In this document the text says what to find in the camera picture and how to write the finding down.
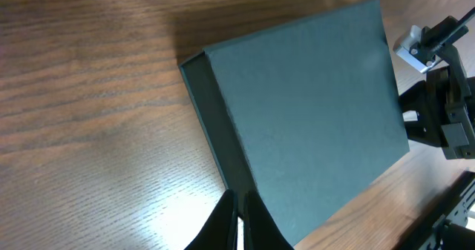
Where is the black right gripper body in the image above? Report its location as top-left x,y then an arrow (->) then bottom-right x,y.
420,15 -> 474,159

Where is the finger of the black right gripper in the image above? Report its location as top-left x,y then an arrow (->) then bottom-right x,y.
399,81 -> 444,148

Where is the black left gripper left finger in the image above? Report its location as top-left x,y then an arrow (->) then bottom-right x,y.
185,189 -> 238,250

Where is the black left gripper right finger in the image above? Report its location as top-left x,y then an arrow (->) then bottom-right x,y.
243,191 -> 293,250

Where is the dark green box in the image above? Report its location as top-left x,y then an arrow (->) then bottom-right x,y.
180,0 -> 409,245

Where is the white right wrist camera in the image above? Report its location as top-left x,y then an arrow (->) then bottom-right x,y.
393,25 -> 442,73

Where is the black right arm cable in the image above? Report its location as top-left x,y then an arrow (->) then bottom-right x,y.
454,7 -> 475,30

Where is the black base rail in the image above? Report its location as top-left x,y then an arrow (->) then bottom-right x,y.
395,171 -> 474,250

